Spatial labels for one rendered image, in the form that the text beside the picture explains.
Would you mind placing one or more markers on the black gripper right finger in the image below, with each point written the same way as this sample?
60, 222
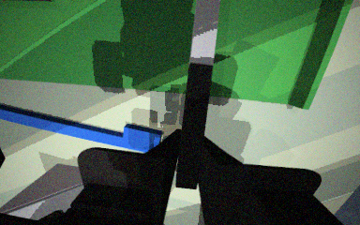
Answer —
225, 182

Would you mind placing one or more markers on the green putting mat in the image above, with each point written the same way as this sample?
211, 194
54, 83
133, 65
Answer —
146, 44

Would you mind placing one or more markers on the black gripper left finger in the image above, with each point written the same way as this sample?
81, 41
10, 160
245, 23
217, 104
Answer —
152, 171

